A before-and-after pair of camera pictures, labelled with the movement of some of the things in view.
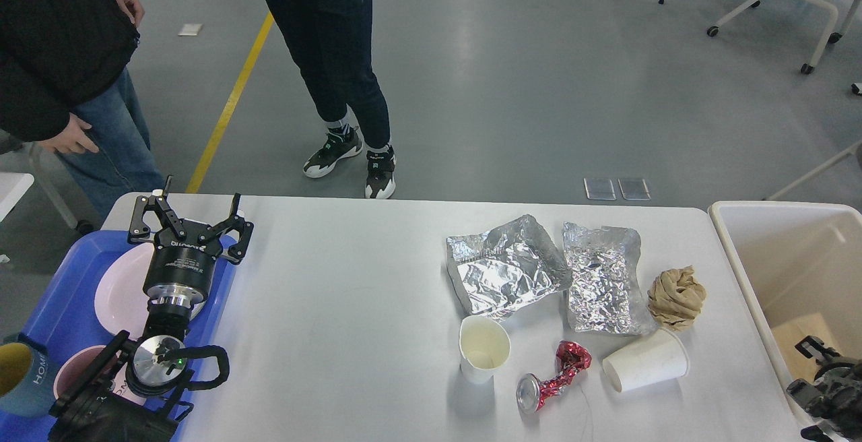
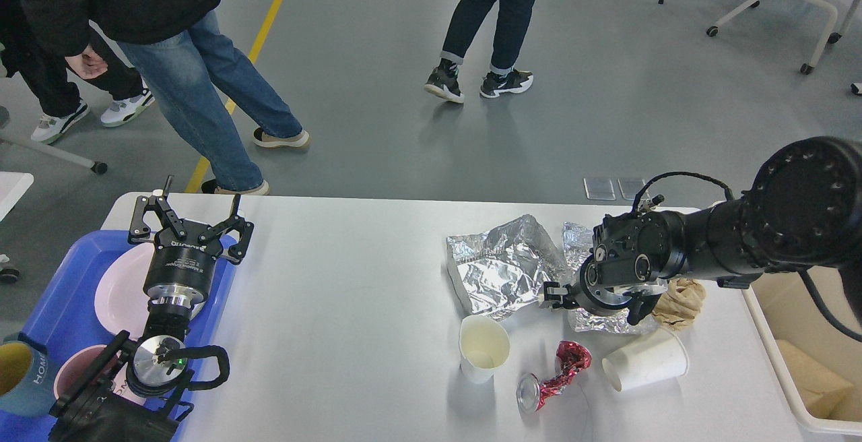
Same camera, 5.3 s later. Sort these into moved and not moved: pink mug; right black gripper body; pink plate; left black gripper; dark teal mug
Moved: right black gripper body
Not moved: pink plate; pink mug; dark teal mug; left black gripper
